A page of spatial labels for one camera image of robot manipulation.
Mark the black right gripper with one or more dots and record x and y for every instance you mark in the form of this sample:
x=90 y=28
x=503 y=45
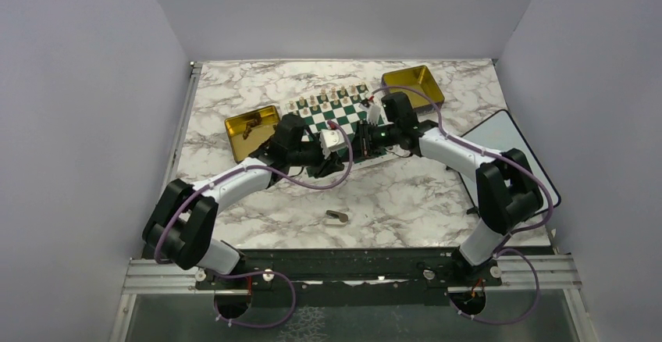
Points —
x=364 y=148

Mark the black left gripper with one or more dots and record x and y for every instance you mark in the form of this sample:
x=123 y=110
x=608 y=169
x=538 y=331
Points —
x=325 y=166

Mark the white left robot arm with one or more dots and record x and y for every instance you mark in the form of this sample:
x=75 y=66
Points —
x=181 y=226

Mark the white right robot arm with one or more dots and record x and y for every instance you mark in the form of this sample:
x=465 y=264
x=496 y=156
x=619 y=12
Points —
x=508 y=193

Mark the green white chess board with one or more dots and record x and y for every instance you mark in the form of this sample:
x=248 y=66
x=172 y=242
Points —
x=389 y=154

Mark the dark chess pieces in tin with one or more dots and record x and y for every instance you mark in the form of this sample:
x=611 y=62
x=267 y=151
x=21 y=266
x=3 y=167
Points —
x=255 y=121

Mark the gold tin with dark pieces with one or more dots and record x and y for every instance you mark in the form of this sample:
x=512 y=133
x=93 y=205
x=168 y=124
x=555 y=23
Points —
x=235 y=126

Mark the light wooden chess pieces row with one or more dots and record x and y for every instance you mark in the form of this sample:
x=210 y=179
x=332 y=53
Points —
x=341 y=104

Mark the empty gold tin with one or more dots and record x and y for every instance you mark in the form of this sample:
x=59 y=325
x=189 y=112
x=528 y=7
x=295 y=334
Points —
x=422 y=80

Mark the white tablet with black frame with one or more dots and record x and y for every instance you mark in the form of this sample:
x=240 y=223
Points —
x=500 y=132

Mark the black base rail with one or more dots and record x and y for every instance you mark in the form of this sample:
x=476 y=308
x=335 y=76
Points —
x=348 y=277

